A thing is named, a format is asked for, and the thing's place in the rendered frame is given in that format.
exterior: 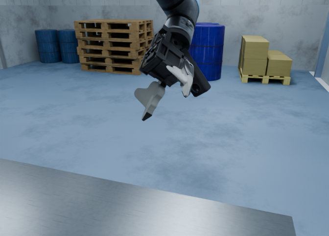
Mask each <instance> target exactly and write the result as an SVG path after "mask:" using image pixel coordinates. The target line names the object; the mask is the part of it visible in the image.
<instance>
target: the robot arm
mask: <svg viewBox="0 0 329 236"><path fill-rule="evenodd" d="M156 1H157V2H158V4H159V5H160V7H161V8H162V10H163V11H164V13H165V14H166V16H167V20H166V22H165V24H163V25H162V26H161V28H160V29H159V30H157V31H156V32H155V34H154V37H153V40H152V42H151V45H150V48H149V50H148V51H147V52H146V53H145V54H144V57H143V60H142V62H141V65H140V68H139V71H141V72H142V73H144V74H145V75H148V74H149V75H150V76H152V77H153V78H156V79H158V80H159V81H158V82H157V81H153V82H151V83H150V85H149V86H148V88H137V89H136V90H135V92H134V95H135V97H136V98H137V99H138V101H139V102H140V103H141V104H142V105H143V106H144V107H145V110H144V113H143V115H142V120H143V121H145V120H146V119H148V118H150V117H151V116H152V114H153V112H154V110H155V109H156V107H157V105H158V103H159V101H160V100H161V99H162V97H163V96H164V94H165V87H166V86H169V87H171V86H172V85H173V84H175V83H176V82H180V86H181V87H182V93H183V96H184V97H185V98H186V97H188V96H189V95H190V92H191V93H192V94H193V96H194V97H198V96H199V95H201V94H203V93H205V92H207V91H208V90H209V89H210V88H211V85H210V84H209V82H208V81H207V79H206V78H205V76H204V75H203V73H202V72H201V70H200V69H199V67H198V66H197V64H196V63H195V61H194V60H193V58H192V57H191V55H190V54H189V52H188V50H189V47H190V44H191V41H192V38H193V33H194V30H195V26H196V22H197V19H198V16H199V11H200V1H199V0H156ZM144 60H145V62H144ZM143 62H144V65H143ZM142 66H143V67H142Z"/></svg>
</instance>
